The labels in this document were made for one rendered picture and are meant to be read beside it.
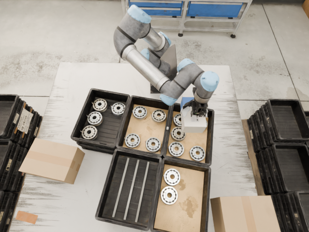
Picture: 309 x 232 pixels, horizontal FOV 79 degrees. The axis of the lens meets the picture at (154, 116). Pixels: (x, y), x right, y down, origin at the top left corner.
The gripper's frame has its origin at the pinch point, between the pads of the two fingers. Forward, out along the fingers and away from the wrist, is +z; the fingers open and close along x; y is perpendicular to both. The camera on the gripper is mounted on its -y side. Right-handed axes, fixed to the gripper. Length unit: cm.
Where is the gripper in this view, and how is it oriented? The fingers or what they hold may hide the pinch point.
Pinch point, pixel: (192, 112)
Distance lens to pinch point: 111.5
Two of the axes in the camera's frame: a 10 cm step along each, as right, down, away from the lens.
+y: -0.1, 9.0, -4.4
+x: 10.0, 0.2, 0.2
